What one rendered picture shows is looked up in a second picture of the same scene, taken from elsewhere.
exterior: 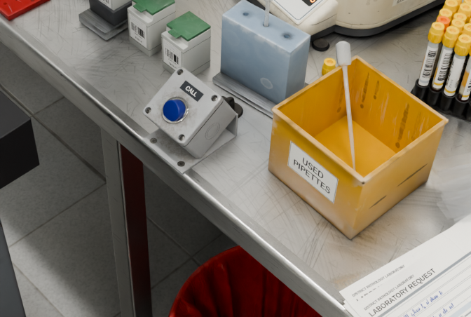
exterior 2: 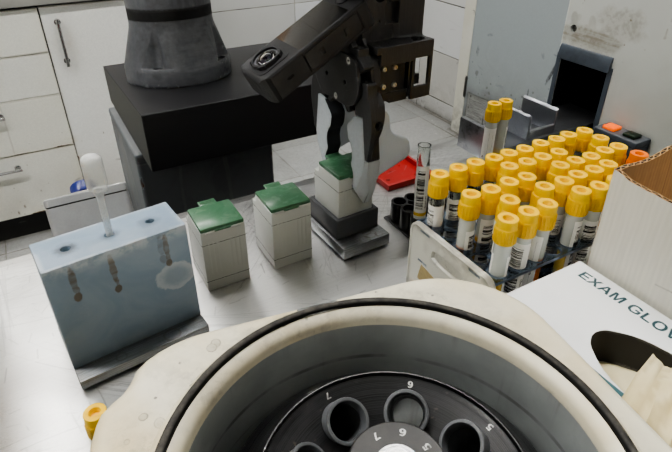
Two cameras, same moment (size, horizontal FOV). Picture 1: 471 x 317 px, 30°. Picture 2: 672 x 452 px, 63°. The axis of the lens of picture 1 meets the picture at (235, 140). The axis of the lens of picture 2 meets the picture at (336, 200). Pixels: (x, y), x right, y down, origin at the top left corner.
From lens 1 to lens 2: 1.16 m
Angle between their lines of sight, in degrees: 78
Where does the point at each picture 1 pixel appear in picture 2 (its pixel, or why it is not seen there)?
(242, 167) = (21, 289)
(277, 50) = (56, 243)
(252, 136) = not seen: hidden behind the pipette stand
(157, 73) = not seen: hidden behind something
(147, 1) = (280, 190)
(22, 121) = (141, 113)
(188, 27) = (210, 213)
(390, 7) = not seen: outside the picture
